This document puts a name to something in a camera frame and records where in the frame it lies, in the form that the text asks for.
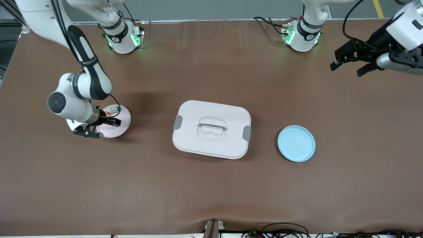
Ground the white lidded storage box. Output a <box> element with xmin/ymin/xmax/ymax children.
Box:
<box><xmin>172</xmin><ymin>100</ymin><xmax>252</xmax><ymax>160</ymax></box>

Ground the pink round plate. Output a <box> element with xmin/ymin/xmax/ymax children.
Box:
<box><xmin>95</xmin><ymin>104</ymin><xmax>131</xmax><ymax>139</ymax></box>

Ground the light blue round plate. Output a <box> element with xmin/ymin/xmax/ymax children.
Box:
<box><xmin>277</xmin><ymin>125</ymin><xmax>316</xmax><ymax>162</ymax></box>

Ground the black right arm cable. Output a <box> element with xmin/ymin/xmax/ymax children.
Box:
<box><xmin>50</xmin><ymin>0</ymin><xmax>122</xmax><ymax>117</ymax></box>

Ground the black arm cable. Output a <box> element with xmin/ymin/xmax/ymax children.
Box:
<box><xmin>50</xmin><ymin>0</ymin><xmax>122</xmax><ymax>117</ymax></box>
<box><xmin>342</xmin><ymin>0</ymin><xmax>392</xmax><ymax>55</ymax></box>

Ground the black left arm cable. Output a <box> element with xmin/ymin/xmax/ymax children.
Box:
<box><xmin>342</xmin><ymin>0</ymin><xmax>392</xmax><ymax>55</ymax></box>

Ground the black base cable bundle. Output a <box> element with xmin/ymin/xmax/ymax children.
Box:
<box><xmin>253</xmin><ymin>16</ymin><xmax>293</xmax><ymax>35</ymax></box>

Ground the table rear edge rail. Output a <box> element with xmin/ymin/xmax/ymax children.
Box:
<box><xmin>71</xmin><ymin>19</ymin><xmax>394</xmax><ymax>25</ymax></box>

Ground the aluminium frame post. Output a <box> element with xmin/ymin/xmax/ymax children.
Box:
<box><xmin>0</xmin><ymin>0</ymin><xmax>30</xmax><ymax>33</ymax></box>

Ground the small metal table bracket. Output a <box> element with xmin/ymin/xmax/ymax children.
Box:
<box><xmin>203</xmin><ymin>219</ymin><xmax>226</xmax><ymax>238</ymax></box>

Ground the black looped cable bundle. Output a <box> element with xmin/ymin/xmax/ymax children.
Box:
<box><xmin>241</xmin><ymin>222</ymin><xmax>311</xmax><ymax>238</ymax></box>

